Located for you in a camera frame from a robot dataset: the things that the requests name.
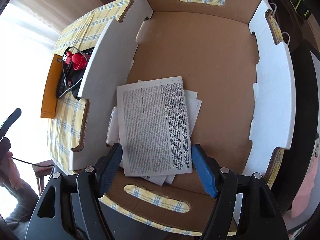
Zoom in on brown cardboard tray box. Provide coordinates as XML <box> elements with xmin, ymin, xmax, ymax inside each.
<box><xmin>68</xmin><ymin>0</ymin><xmax>297</xmax><ymax>237</ymax></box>

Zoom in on pink paper bag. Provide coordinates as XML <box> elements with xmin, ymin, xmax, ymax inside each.
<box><xmin>291</xmin><ymin>159</ymin><xmax>318</xmax><ymax>218</ymax></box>

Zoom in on white printed paper sheet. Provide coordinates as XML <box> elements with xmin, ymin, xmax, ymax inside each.
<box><xmin>117</xmin><ymin>76</ymin><xmax>193</xmax><ymax>177</ymax></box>

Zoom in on person left hand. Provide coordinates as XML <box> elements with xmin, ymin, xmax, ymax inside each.
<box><xmin>1</xmin><ymin>151</ymin><xmax>22</xmax><ymax>190</ymax></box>

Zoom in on yellow plaid tablecloth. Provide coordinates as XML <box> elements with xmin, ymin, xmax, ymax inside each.
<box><xmin>46</xmin><ymin>0</ymin><xmax>238</xmax><ymax>237</ymax></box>

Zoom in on black pouch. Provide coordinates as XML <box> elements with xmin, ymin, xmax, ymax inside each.
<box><xmin>56</xmin><ymin>46</ymin><xmax>94</xmax><ymax>100</ymax></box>

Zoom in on red USB cable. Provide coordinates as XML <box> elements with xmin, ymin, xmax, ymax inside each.
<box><xmin>62</xmin><ymin>50</ymin><xmax>87</xmax><ymax>71</ymax></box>

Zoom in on green cube clock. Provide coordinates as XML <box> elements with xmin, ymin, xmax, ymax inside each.
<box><xmin>289</xmin><ymin>0</ymin><xmax>311</xmax><ymax>20</ymax></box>

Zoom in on orange WD passport box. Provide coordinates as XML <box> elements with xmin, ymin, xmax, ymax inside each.
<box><xmin>40</xmin><ymin>54</ymin><xmax>62</xmax><ymax>119</ymax></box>

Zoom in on white papers in tray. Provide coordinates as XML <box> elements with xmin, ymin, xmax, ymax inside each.
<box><xmin>106</xmin><ymin>89</ymin><xmax>202</xmax><ymax>186</ymax></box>

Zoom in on black and white storage box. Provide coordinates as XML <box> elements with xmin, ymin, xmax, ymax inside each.
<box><xmin>271</xmin><ymin>41</ymin><xmax>319</xmax><ymax>213</ymax></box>

